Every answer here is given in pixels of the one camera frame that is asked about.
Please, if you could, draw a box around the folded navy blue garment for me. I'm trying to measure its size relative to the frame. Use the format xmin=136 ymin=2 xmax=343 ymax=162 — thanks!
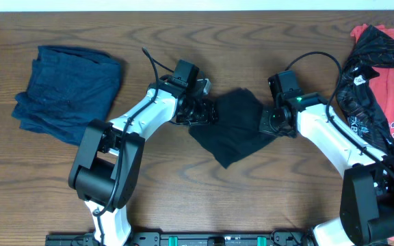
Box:
xmin=12 ymin=45 xmax=123 ymax=146

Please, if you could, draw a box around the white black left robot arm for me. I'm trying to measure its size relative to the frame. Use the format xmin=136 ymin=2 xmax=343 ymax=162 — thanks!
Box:
xmin=68 ymin=78 xmax=215 ymax=245

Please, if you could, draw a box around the black patterned garment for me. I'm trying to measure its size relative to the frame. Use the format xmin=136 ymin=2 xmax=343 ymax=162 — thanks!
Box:
xmin=336 ymin=25 xmax=394 ymax=156

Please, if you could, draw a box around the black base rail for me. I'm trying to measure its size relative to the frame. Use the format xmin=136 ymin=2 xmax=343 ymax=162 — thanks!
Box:
xmin=44 ymin=232 xmax=315 ymax=246

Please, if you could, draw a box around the black shirt with white logo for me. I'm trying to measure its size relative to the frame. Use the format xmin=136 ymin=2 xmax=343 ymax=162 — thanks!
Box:
xmin=189 ymin=88 xmax=276 ymax=169

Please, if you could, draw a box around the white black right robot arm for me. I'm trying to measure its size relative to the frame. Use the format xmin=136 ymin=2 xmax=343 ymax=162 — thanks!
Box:
xmin=259 ymin=92 xmax=394 ymax=245

